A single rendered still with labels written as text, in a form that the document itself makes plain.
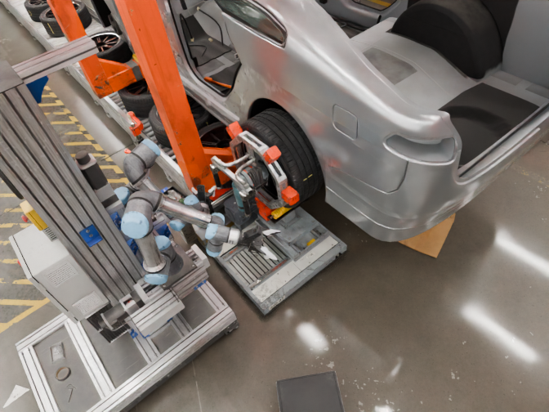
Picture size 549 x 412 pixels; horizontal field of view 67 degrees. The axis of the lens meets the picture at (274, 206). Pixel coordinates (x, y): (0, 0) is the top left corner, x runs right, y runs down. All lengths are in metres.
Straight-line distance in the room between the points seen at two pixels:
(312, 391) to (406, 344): 0.81
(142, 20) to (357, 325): 2.30
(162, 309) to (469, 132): 2.25
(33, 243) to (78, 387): 1.09
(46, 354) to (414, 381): 2.40
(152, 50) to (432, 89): 1.94
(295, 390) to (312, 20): 1.96
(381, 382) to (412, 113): 1.73
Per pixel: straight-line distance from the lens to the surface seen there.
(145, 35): 2.48
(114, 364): 3.05
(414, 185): 2.09
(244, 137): 2.65
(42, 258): 2.31
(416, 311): 3.16
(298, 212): 3.33
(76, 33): 4.45
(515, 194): 4.02
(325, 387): 2.54
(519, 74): 3.64
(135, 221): 1.90
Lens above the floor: 2.76
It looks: 48 degrees down
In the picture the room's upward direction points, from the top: 10 degrees counter-clockwise
